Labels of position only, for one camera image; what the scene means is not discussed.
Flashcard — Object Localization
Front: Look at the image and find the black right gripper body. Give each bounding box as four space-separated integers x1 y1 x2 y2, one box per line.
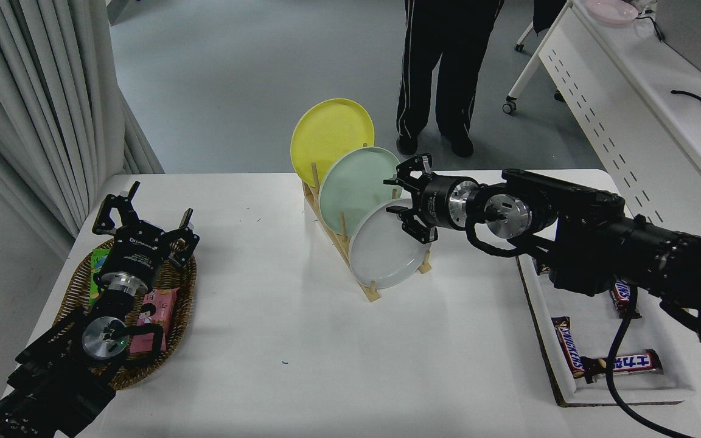
419 174 479 231

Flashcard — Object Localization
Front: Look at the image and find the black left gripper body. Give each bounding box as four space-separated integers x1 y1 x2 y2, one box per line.
100 222 172 287

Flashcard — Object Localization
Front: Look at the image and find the grey plate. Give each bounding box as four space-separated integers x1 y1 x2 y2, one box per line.
349 198 436 290

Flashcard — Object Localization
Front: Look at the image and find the mint green plate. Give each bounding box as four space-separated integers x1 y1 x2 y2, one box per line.
319 147 403 236

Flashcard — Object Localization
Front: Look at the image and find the wooden plate rack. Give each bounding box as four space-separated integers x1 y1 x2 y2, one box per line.
303 144 433 303

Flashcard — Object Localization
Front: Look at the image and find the yellow plate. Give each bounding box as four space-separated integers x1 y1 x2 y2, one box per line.
290 99 375 188

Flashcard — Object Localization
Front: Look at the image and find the pink plate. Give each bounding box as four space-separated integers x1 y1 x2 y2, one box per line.
587 0 639 25

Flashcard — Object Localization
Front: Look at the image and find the brown wicker basket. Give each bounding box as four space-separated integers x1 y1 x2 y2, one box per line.
55 236 198 391

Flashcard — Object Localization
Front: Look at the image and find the green snack packet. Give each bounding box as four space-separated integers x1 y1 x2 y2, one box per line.
89 248 114 308

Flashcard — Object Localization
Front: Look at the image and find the pink snack packet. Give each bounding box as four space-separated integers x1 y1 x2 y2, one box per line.
129 288 179 355

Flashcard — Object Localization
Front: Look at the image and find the pale grey curtain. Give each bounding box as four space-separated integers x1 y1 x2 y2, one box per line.
0 0 166 259

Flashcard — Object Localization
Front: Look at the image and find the white tray with brown edge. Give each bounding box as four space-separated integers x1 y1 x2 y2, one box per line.
515 252 699 408

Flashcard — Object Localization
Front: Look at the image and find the white perforated desk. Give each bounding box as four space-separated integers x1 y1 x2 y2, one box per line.
503 0 701 244

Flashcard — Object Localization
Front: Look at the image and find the brown Snickers bar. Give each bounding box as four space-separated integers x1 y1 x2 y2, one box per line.
551 316 588 379
610 279 641 319

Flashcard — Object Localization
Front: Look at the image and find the brown bar with white letters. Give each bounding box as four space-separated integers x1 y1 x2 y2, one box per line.
582 349 664 384

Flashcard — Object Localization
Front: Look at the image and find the grey laptop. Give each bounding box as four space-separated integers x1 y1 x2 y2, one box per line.
655 0 701 83

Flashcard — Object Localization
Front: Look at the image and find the black cable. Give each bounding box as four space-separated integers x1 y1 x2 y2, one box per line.
671 90 701 113
633 13 666 42

